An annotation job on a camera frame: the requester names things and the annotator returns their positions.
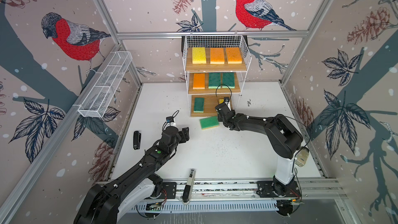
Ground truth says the white wire wall basket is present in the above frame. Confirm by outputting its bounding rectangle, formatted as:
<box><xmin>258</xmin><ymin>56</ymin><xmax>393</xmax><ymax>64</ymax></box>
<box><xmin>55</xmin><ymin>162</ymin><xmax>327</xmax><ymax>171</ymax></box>
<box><xmin>78</xmin><ymin>51</ymin><xmax>132</xmax><ymax>118</ymax></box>

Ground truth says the black white handheld scraper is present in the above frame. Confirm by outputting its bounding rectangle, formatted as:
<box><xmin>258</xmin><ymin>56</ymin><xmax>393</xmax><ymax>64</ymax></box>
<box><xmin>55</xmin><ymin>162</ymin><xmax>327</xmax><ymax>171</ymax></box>
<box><xmin>181</xmin><ymin>169</ymin><xmax>196</xmax><ymax>205</ymax></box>

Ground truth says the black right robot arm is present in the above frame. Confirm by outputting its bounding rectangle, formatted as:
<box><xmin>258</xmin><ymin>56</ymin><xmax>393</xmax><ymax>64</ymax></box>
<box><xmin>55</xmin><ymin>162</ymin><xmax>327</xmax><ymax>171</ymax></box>
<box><xmin>215</xmin><ymin>103</ymin><xmax>303</xmax><ymax>196</ymax></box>

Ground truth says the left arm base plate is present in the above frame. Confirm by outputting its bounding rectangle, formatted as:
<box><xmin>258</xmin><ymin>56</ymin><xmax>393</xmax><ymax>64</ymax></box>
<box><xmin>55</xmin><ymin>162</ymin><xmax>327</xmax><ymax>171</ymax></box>
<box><xmin>149</xmin><ymin>182</ymin><xmax>177</xmax><ymax>200</ymax></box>

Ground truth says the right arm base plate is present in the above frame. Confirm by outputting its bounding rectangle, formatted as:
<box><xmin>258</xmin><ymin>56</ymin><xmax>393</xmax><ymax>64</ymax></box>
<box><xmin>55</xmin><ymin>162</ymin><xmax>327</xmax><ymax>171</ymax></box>
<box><xmin>256</xmin><ymin>179</ymin><xmax>302</xmax><ymax>198</ymax></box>

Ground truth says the aluminium frame crossbar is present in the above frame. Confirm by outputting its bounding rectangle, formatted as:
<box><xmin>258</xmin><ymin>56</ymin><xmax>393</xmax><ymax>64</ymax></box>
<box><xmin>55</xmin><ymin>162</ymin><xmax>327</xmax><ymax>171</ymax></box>
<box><xmin>116</xmin><ymin>30</ymin><xmax>309</xmax><ymax>40</ymax></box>

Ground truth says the small clear plastic container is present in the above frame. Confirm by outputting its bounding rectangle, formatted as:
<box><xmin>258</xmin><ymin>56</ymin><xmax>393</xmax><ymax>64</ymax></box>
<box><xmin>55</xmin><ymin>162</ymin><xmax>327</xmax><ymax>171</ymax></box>
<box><xmin>295</xmin><ymin>147</ymin><xmax>309</xmax><ymax>167</ymax></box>

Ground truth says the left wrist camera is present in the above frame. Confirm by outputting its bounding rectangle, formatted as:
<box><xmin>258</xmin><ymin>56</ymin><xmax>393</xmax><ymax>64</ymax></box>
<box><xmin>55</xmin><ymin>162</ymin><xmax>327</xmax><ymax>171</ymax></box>
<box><xmin>165</xmin><ymin>116</ymin><xmax>176</xmax><ymax>127</ymax></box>

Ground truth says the orange sponge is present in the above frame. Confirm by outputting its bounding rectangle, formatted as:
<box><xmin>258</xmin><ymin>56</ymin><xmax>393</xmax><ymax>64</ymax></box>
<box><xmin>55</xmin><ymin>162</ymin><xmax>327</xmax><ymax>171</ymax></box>
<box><xmin>210</xmin><ymin>48</ymin><xmax>225</xmax><ymax>65</ymax></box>
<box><xmin>192</xmin><ymin>73</ymin><xmax>206</xmax><ymax>90</ymax></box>
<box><xmin>226</xmin><ymin>47</ymin><xmax>242</xmax><ymax>64</ymax></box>

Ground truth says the dark green sponge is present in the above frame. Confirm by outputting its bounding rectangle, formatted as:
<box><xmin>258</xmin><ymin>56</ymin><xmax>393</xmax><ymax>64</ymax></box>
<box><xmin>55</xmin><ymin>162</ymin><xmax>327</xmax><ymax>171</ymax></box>
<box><xmin>193</xmin><ymin>97</ymin><xmax>205</xmax><ymax>113</ymax></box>
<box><xmin>208</xmin><ymin>73</ymin><xmax>221</xmax><ymax>89</ymax></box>
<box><xmin>222</xmin><ymin>73</ymin><xmax>235</xmax><ymax>89</ymax></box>

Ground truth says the white wire wooden shelf unit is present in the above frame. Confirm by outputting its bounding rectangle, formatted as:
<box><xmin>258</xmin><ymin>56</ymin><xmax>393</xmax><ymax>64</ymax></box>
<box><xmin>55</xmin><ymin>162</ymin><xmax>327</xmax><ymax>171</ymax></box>
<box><xmin>181</xmin><ymin>35</ymin><xmax>251</xmax><ymax>117</ymax></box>

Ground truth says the black stapler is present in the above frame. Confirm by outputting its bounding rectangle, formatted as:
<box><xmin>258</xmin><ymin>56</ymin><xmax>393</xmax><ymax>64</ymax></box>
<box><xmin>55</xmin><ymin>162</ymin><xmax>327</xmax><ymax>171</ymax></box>
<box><xmin>133</xmin><ymin>131</ymin><xmax>142</xmax><ymax>150</ymax></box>

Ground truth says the light green sponge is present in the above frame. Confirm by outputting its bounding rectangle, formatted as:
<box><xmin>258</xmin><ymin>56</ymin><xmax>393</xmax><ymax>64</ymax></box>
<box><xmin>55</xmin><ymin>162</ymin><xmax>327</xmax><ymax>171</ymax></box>
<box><xmin>200</xmin><ymin>116</ymin><xmax>219</xmax><ymax>130</ymax></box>

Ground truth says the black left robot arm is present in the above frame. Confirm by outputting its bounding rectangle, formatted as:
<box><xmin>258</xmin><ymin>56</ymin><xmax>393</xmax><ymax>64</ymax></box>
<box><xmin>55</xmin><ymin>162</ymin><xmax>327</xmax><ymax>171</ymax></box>
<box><xmin>74</xmin><ymin>126</ymin><xmax>189</xmax><ymax>224</ymax></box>

